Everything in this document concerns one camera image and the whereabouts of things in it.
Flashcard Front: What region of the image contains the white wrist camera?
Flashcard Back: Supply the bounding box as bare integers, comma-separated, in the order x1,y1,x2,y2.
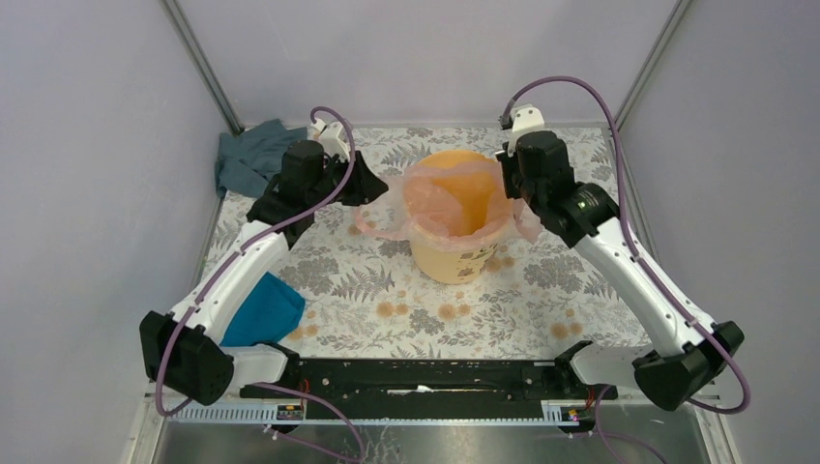
307,118,350,160
499,103,545,158

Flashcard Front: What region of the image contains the bright blue cloth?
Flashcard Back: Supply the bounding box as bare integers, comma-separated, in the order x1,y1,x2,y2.
220,274,306,347

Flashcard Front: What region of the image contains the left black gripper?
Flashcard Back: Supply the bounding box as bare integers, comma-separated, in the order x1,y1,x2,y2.
307,149,388,209

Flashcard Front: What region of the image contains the yellow plastic trash bin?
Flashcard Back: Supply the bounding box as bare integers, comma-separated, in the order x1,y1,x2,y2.
402,150,513,284

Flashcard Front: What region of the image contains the grey-blue cloth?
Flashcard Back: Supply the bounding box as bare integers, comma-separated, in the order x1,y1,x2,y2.
215,119,308,198

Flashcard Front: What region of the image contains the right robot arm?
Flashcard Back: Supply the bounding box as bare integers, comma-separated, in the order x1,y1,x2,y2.
496,130,745,411

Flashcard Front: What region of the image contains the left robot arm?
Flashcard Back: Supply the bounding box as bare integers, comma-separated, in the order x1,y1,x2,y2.
138,140,388,417

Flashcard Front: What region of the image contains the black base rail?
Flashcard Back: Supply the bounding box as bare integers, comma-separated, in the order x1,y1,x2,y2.
278,358,618,422

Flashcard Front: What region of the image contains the pink plastic trash bag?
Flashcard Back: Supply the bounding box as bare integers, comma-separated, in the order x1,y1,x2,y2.
354,156,542,251

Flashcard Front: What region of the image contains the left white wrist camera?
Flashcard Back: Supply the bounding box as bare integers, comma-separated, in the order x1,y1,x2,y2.
307,118,350,160

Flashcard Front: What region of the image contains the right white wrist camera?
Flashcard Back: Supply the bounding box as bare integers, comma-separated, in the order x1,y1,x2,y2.
499,103,545,158

